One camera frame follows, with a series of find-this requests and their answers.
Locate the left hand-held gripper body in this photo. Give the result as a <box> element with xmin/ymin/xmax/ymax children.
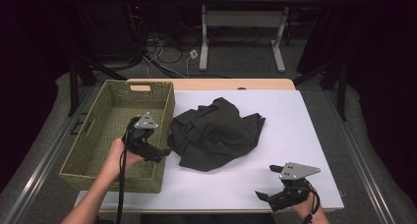
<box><xmin>125</xmin><ymin>111</ymin><xmax>159</xmax><ymax>162</ymax></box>

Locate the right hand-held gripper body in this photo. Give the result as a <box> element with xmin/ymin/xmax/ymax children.
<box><xmin>268</xmin><ymin>161</ymin><xmax>322</xmax><ymax>213</ymax></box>

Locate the green woven basket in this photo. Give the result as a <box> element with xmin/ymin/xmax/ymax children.
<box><xmin>58</xmin><ymin>79</ymin><xmax>176</xmax><ymax>195</ymax></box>

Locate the dark cloth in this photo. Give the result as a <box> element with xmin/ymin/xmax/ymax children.
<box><xmin>166</xmin><ymin>96</ymin><xmax>267</xmax><ymax>173</ymax></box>

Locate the person's right hand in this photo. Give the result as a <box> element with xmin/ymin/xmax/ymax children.
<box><xmin>291</xmin><ymin>188</ymin><xmax>322</xmax><ymax>219</ymax></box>

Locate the person's left hand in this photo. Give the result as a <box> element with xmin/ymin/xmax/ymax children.
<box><xmin>103</xmin><ymin>137</ymin><xmax>146</xmax><ymax>183</ymax></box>

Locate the white board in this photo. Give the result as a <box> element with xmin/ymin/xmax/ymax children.
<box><xmin>73</xmin><ymin>89</ymin><xmax>345</xmax><ymax>212</ymax></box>

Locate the person's dark clothing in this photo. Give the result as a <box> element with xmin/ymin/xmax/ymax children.
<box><xmin>140</xmin><ymin>213</ymin><xmax>276</xmax><ymax>224</ymax></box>

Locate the wooden table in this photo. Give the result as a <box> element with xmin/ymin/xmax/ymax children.
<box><xmin>126</xmin><ymin>78</ymin><xmax>297</xmax><ymax>91</ymax></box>

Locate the black metal stand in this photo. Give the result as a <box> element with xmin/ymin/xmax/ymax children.
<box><xmin>292</xmin><ymin>53</ymin><xmax>349</xmax><ymax>122</ymax></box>
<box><xmin>67</xmin><ymin>51</ymin><xmax>129</xmax><ymax>118</ymax></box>

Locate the desk with white legs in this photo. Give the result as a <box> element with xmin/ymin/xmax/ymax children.
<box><xmin>180</xmin><ymin>0</ymin><xmax>329</xmax><ymax>73</ymax></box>

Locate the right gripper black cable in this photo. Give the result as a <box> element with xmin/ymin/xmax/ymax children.
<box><xmin>300</xmin><ymin>180</ymin><xmax>322</xmax><ymax>224</ymax></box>

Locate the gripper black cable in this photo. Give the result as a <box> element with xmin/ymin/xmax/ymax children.
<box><xmin>300</xmin><ymin>180</ymin><xmax>322</xmax><ymax>224</ymax></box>
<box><xmin>114</xmin><ymin>116</ymin><xmax>140</xmax><ymax>224</ymax></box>

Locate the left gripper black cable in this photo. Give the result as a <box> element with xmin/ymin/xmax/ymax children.
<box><xmin>114</xmin><ymin>116</ymin><xmax>140</xmax><ymax>224</ymax></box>

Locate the metal floor rail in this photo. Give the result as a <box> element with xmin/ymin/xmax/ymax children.
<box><xmin>328</xmin><ymin>91</ymin><xmax>398</xmax><ymax>224</ymax></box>
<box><xmin>2</xmin><ymin>85</ymin><xmax>96</xmax><ymax>224</ymax></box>

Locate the bundle of floor cables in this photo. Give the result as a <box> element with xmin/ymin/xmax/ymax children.
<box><xmin>122</xmin><ymin>2</ymin><xmax>230</xmax><ymax>80</ymax></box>

